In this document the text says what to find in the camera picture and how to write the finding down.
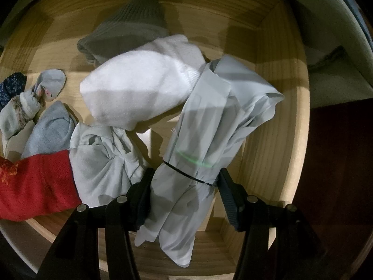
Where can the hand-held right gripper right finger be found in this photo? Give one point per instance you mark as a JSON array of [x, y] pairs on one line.
[[230, 201]]

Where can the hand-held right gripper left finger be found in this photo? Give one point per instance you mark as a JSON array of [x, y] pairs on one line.
[[142, 198]]

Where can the black elastic band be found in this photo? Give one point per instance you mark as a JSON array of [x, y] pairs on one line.
[[186, 175]]

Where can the light grey underwear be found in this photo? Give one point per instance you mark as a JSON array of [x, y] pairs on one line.
[[204, 128]]

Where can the red underwear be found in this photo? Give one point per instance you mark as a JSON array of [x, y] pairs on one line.
[[38, 186]]

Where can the white sock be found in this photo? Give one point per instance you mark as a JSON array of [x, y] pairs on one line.
[[131, 87]]

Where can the grey-blue sock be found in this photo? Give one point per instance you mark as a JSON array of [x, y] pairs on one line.
[[49, 131]]

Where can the pale patterned sock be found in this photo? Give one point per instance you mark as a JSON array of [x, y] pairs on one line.
[[17, 113]]

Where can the grey knit sock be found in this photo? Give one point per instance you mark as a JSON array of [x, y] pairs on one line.
[[128, 26]]

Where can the dark blue patterned underwear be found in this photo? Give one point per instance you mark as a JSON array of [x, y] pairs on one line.
[[10, 87]]

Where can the wooden drawer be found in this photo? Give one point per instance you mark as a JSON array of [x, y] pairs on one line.
[[209, 23]]

